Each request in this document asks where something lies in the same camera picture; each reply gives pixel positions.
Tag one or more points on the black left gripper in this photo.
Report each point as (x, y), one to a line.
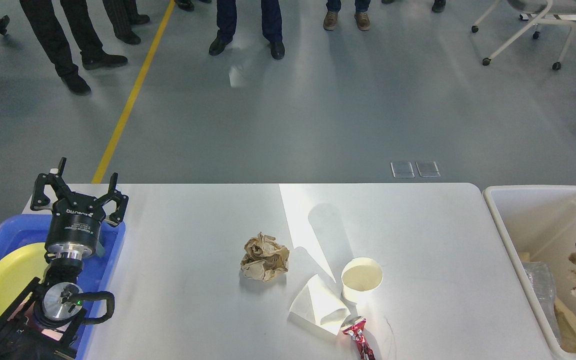
(74, 227)

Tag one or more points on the brown paper bag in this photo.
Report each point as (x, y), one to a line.
(565, 317)

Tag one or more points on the yellow plastic plate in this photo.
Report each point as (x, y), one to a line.
(17, 269)

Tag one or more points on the pink ribbed mug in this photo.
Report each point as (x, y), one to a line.
(28, 318)

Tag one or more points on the brown paper ball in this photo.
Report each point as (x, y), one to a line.
(264, 258)

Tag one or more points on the white paper cup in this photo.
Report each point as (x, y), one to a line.
(360, 277)

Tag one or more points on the white paper napkin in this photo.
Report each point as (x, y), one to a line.
(318, 305)

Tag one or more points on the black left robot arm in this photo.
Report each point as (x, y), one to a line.
(42, 322)

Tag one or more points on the grey-blue mug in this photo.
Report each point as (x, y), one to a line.
(99, 248)

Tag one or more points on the white plastic bin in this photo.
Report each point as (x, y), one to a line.
(539, 220)

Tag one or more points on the blue plastic tray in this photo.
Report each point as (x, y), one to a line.
(25, 229)

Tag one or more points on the floor outlet cover pair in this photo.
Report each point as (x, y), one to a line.
(410, 170)

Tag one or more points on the white rolling chair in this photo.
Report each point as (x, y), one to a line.
(534, 15)

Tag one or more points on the red snack wrapper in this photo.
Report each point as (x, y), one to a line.
(354, 327)

